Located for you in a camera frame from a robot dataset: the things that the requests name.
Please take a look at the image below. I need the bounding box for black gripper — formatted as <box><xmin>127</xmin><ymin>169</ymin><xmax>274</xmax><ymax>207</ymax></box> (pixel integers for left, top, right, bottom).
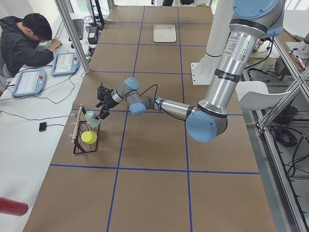
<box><xmin>95</xmin><ymin>94</ymin><xmax>117</xmax><ymax>120</ymax></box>

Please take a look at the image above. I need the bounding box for pale green cup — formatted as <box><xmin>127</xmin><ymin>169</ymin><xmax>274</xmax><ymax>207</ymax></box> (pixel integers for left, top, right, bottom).
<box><xmin>85</xmin><ymin>111</ymin><xmax>100</xmax><ymax>128</ymax></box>

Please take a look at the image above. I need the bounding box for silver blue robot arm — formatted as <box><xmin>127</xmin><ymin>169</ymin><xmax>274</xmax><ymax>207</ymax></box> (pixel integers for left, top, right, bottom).
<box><xmin>96</xmin><ymin>0</ymin><xmax>285</xmax><ymax>142</ymax></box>

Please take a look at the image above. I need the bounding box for yellow cup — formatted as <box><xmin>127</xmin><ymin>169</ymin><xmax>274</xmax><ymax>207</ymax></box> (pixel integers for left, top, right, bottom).
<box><xmin>81</xmin><ymin>130</ymin><xmax>98</xmax><ymax>144</ymax></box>

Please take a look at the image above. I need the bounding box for cream rabbit tray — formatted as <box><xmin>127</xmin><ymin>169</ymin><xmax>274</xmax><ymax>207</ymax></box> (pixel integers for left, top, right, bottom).
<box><xmin>153</xmin><ymin>24</ymin><xmax>177</xmax><ymax>43</ymax></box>

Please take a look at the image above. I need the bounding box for small black puck device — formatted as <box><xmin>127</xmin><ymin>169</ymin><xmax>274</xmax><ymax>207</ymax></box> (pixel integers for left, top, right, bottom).
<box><xmin>39</xmin><ymin>122</ymin><xmax>47</xmax><ymax>132</ymax></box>

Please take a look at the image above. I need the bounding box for far blue teach pendant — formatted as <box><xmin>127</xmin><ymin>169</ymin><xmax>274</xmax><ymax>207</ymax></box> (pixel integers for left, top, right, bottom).
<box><xmin>51</xmin><ymin>52</ymin><xmax>80</xmax><ymax>76</ymax></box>

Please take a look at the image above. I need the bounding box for blue teach pendant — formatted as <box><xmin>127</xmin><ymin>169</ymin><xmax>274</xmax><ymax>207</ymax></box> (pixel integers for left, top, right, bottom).
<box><xmin>12</xmin><ymin>69</ymin><xmax>47</xmax><ymax>98</ymax></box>
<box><xmin>51</xmin><ymin>52</ymin><xmax>80</xmax><ymax>76</ymax></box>

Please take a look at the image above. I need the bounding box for near blue teach pendant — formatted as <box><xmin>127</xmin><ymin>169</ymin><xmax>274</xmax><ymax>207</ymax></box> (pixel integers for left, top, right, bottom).
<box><xmin>12</xmin><ymin>69</ymin><xmax>47</xmax><ymax>98</ymax></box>

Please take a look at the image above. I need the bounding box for black power box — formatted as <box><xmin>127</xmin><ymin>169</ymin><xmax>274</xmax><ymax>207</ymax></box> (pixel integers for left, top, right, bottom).
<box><xmin>87</xmin><ymin>27</ymin><xmax>98</xmax><ymax>44</ymax></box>

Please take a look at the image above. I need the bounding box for black keyboard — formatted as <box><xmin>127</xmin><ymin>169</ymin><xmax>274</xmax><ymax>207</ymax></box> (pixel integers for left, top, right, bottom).
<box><xmin>72</xmin><ymin>19</ymin><xmax>84</xmax><ymax>40</ymax></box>

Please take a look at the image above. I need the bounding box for seated man in black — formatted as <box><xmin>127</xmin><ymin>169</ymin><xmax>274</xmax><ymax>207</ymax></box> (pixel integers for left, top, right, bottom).
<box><xmin>0</xmin><ymin>13</ymin><xmax>62</xmax><ymax>77</ymax></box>

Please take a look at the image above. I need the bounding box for red thermos bottle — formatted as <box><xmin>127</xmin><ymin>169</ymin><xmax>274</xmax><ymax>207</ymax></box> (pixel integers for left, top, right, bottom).
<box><xmin>0</xmin><ymin>197</ymin><xmax>28</xmax><ymax>216</ymax></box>

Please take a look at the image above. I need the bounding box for white plastic chair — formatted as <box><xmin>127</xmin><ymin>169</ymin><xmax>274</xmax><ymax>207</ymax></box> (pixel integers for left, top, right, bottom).
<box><xmin>235</xmin><ymin>81</ymin><xmax>291</xmax><ymax>110</ymax></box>

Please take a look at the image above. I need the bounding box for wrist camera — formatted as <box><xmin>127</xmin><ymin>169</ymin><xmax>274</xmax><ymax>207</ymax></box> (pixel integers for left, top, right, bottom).
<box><xmin>97</xmin><ymin>83</ymin><xmax>114</xmax><ymax>101</ymax></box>

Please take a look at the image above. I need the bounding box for black wire cup rack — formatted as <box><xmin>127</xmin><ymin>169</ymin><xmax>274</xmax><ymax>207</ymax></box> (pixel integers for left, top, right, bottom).
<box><xmin>71</xmin><ymin>105</ymin><xmax>100</xmax><ymax>156</ymax></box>

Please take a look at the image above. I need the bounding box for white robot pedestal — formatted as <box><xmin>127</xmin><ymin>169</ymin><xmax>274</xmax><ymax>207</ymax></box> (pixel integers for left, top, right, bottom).
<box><xmin>191</xmin><ymin>0</ymin><xmax>234</xmax><ymax>85</ymax></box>

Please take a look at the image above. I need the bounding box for aluminium frame post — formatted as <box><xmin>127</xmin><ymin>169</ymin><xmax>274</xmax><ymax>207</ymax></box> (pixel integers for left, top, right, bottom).
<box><xmin>55</xmin><ymin>0</ymin><xmax>90</xmax><ymax>73</ymax></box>

